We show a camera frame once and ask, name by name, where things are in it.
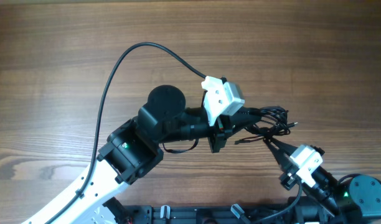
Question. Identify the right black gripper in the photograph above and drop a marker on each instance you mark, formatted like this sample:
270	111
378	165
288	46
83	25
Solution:
286	164

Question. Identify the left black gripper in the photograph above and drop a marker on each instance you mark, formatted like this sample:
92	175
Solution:
223	127

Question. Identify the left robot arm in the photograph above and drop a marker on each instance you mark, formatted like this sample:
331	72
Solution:
134	149

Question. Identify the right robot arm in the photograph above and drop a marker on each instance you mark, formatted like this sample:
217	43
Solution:
354	198

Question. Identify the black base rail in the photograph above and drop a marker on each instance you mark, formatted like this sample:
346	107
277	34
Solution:
226	214

